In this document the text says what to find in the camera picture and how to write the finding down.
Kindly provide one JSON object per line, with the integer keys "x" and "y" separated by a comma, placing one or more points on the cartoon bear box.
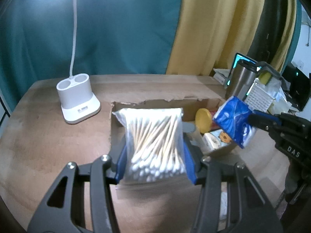
{"x": 216, "y": 139}

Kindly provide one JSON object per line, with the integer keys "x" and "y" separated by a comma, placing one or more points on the teal curtain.
{"x": 45, "y": 39}

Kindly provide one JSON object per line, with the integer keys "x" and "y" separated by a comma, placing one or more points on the cotton swab bag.
{"x": 154, "y": 143}

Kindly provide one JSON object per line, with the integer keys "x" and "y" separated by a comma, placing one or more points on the red tin can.
{"x": 203, "y": 120}

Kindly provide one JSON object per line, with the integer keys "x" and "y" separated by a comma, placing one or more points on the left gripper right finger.
{"x": 248, "y": 207}

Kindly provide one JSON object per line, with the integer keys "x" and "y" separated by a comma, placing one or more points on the blue tissue pack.
{"x": 232, "y": 118}

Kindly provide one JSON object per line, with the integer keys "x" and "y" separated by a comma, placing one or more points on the steel travel mug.
{"x": 242, "y": 79}

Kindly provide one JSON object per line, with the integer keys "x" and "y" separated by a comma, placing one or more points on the white desk lamp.
{"x": 78, "y": 102}

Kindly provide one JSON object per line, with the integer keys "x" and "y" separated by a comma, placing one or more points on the white perforated basket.
{"x": 257, "y": 98}

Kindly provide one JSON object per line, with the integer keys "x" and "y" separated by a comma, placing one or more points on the grey cloth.
{"x": 266, "y": 68}

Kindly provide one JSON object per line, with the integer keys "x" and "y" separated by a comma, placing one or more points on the cardboard box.
{"x": 189, "y": 128}

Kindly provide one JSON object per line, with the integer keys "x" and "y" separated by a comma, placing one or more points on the yellow curtain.
{"x": 211, "y": 32}

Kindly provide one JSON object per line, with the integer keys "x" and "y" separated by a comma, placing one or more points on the yellow green sponge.
{"x": 265, "y": 77}

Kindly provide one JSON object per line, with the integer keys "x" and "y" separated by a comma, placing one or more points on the clear plastic bag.
{"x": 279, "y": 104}

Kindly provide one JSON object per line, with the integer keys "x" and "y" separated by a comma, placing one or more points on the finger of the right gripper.
{"x": 263, "y": 121}

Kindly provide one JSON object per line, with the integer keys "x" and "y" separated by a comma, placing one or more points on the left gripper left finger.
{"x": 62, "y": 208}

